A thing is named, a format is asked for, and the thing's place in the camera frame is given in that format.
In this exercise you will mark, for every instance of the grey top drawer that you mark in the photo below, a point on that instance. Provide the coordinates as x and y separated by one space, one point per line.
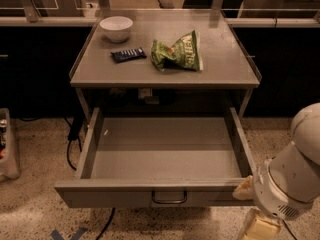
159 162

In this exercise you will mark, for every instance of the dark blue snack bar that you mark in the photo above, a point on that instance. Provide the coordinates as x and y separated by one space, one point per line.
128 55

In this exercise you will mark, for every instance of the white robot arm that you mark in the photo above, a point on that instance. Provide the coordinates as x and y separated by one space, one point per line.
284 187

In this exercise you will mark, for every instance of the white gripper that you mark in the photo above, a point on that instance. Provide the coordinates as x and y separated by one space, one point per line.
274 194

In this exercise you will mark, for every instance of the clear plastic bin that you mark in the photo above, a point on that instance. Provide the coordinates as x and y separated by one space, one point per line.
9 161

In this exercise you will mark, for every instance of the green chip bag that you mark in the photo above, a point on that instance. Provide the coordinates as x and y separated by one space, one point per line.
184 53

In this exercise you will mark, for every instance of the grey metal cabinet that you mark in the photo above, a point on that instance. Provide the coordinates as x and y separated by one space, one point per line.
225 63

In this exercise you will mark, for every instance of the black power adapter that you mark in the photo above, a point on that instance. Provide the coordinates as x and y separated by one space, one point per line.
75 128

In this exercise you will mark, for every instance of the white ceramic bowl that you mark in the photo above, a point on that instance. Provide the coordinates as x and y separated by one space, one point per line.
116 28

